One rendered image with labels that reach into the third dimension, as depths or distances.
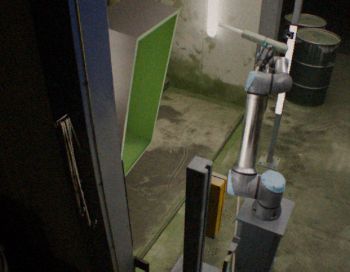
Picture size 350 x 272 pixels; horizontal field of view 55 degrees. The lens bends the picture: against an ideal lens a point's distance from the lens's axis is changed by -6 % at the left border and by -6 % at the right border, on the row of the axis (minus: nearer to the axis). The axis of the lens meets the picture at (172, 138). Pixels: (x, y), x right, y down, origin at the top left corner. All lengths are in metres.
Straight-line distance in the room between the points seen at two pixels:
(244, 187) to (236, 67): 2.32
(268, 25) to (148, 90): 1.68
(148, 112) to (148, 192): 0.74
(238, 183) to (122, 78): 0.90
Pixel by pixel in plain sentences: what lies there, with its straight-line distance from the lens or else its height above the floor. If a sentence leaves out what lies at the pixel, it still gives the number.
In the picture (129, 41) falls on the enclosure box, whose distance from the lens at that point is 1.94.
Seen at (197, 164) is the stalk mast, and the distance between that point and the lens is 1.00.
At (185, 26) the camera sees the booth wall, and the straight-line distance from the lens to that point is 4.30.
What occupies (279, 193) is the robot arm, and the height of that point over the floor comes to 0.86.
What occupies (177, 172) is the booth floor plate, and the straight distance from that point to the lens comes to 3.38.
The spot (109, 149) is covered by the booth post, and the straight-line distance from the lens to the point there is 1.46.
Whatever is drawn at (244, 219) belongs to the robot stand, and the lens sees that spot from 2.21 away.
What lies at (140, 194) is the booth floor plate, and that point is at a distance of 3.17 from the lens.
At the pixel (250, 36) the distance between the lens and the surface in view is 2.32.
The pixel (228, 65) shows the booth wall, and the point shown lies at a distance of 4.22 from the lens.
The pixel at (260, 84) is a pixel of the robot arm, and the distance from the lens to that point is 2.00.
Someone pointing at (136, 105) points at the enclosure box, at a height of 0.79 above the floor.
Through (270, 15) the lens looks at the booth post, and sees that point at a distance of 3.88.
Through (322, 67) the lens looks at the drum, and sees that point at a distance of 4.50.
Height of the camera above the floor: 2.29
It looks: 36 degrees down
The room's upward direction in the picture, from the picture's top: straight up
